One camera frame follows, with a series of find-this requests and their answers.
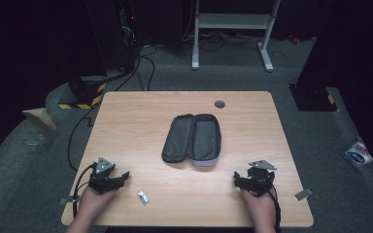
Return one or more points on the grey round table grommet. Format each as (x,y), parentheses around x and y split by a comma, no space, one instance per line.
(220,104)

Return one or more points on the black yellow striped stand base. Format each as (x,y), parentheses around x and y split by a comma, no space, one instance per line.
(82,97)

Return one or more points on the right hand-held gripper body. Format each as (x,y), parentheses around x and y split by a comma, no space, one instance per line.
(261,176)

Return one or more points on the black computer tower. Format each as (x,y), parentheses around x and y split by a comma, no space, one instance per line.
(113,32)

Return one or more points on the grey tape strip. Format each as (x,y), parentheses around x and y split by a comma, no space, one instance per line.
(67,200)
(303,194)

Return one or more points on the open grey pencil case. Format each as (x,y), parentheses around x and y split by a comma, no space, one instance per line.
(192,139)

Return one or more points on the brown cardboard piece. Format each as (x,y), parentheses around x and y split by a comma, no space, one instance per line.
(40,117)

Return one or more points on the person's right hand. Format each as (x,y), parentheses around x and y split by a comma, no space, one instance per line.
(259,207)

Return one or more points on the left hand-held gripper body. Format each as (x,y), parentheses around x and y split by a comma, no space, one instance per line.
(101,174)

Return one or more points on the white blue plastic packet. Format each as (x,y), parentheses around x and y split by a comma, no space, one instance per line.
(358,153)

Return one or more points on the white metal stand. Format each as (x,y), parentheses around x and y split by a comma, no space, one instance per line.
(233,21)

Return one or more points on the small red floor item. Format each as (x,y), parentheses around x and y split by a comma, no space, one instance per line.
(294,39)

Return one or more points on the person's left hand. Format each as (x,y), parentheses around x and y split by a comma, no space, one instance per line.
(94,202)

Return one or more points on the black stand base yellow mark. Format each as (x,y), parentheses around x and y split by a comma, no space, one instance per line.
(314,98)

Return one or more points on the small white eraser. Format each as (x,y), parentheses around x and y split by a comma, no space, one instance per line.
(143,197)

